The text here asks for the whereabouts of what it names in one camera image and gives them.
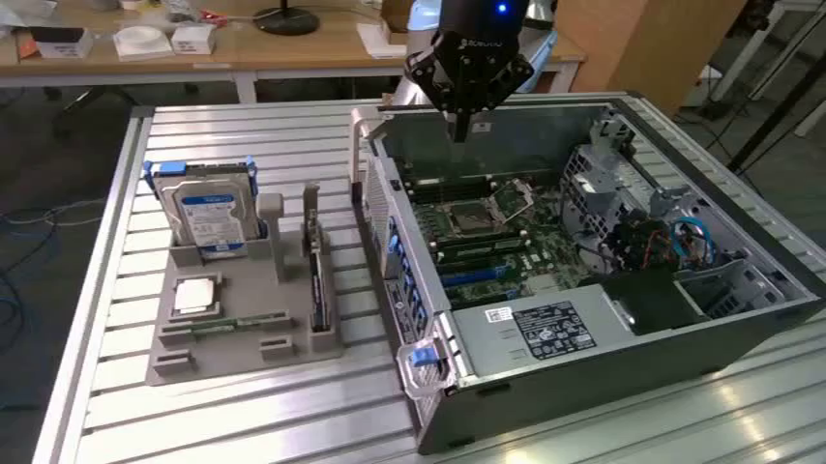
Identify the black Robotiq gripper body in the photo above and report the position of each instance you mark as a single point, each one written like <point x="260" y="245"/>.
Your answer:
<point x="478" y="53"/>

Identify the Nvidia graphics card with bracket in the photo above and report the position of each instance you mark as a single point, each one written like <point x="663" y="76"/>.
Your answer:
<point x="319" y="280"/>

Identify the light blue plastic cover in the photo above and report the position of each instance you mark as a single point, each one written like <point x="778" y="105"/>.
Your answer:
<point x="538" y="63"/>

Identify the flat white box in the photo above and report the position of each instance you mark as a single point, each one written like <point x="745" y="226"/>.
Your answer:
<point x="374" y="41"/>

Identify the brown cardboard box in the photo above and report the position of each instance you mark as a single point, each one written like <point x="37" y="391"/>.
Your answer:
<point x="394" y="14"/>

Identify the wooden desk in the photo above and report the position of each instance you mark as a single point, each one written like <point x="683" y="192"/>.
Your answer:
<point x="310" y="48"/>

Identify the wooden cabinet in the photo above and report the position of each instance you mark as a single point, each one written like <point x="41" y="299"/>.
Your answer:
<point x="645" y="48"/>

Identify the black round lamp base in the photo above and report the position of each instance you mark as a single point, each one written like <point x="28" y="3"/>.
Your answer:
<point x="287" y="24"/>

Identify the black RAM slot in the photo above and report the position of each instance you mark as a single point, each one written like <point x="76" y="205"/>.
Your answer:
<point x="471" y="235"/>
<point x="451" y="192"/>
<point x="448" y="182"/>

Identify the metal socket cover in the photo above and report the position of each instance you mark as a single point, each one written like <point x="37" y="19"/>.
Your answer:
<point x="516" y="198"/>

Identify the tall metal disk bay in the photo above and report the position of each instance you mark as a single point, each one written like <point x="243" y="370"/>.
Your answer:
<point x="601" y="193"/>

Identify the CPU socket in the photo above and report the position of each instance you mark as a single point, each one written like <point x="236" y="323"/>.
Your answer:
<point x="474" y="215"/>

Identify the small white labelled box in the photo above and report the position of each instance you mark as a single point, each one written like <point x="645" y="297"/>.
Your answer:
<point x="194" y="43"/>

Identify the installed black RAM stick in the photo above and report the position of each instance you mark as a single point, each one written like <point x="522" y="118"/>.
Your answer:
<point x="483" y="250"/>

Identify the green motherboard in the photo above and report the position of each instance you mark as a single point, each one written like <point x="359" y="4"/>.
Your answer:
<point x="548" y="251"/>

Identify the black tripod stand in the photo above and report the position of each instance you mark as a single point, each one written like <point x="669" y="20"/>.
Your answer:
<point x="749" y="142"/>

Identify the clear plastic bag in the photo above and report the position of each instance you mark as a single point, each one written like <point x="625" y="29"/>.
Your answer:
<point x="184" y="12"/>

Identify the blue expansion slot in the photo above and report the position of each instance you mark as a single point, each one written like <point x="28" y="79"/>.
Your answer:
<point x="467" y="278"/>

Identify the white square tray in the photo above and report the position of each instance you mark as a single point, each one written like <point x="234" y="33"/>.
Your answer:
<point x="139" y="48"/>

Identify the hard disk with blue carrier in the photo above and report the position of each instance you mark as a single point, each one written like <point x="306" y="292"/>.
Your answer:
<point x="207" y="212"/>

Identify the black office chair base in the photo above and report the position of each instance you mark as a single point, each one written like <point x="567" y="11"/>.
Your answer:
<point x="77" y="104"/>

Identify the white box with black top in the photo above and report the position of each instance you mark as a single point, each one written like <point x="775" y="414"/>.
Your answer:
<point x="61" y="48"/>

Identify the low metal disk bay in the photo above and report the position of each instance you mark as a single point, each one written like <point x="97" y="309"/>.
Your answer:
<point x="742" y="290"/>

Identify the grey power supply unit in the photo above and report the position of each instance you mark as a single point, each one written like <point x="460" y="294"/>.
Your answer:
<point x="490" y="348"/>

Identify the silver CPU chip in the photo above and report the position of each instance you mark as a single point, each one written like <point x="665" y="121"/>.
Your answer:
<point x="195" y="295"/>

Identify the large blue case latch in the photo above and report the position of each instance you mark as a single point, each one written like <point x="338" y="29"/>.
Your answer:
<point x="426" y="358"/>

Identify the green RAM stick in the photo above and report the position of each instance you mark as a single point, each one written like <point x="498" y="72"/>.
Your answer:
<point x="212" y="326"/>

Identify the grey printed parts rack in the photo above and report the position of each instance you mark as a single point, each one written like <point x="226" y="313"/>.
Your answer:
<point x="251" y="348"/>

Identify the open black PC case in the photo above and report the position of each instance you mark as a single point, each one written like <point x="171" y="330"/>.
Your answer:
<point x="645" y="386"/>

